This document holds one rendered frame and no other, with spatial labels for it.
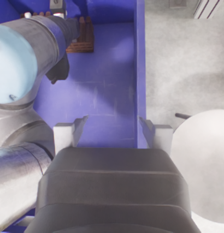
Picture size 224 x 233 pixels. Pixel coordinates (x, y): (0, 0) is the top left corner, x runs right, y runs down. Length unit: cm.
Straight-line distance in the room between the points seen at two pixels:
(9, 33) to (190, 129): 45
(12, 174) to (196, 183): 45
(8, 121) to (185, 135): 42
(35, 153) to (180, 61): 74
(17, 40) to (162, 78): 65
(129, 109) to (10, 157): 39
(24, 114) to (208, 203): 49
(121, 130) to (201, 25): 65
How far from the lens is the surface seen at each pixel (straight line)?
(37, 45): 27
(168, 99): 77
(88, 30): 57
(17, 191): 19
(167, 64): 82
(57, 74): 41
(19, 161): 20
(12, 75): 24
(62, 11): 48
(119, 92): 53
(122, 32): 62
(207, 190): 54
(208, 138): 52
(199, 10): 93
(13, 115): 31
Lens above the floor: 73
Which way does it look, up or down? 80 degrees down
